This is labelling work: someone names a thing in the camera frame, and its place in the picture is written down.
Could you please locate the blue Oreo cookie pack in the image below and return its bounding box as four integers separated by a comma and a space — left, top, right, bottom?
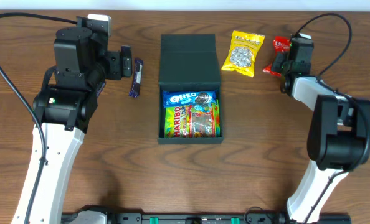
162, 91, 217, 108

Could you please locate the black open gift box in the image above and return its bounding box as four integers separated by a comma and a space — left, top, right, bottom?
158, 34, 224, 144

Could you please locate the Haribo gummy bag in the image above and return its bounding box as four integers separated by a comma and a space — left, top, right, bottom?
163, 100, 221, 138

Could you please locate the yellow Hacks candy bag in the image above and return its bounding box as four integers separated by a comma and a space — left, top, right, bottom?
221, 30, 265, 77

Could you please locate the dark purple chocolate bar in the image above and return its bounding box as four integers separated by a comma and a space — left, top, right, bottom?
129, 58, 144, 98

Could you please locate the red Hacks candy bag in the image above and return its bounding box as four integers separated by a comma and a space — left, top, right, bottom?
263, 36, 290, 77

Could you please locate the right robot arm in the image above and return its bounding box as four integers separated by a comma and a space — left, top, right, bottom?
272, 52, 370, 223

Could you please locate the right black cable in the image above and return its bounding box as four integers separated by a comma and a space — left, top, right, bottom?
292, 12, 370, 224

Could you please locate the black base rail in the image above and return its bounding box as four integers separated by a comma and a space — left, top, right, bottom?
62, 205, 351, 224

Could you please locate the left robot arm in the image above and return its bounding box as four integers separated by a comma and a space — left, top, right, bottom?
12, 25, 122, 223

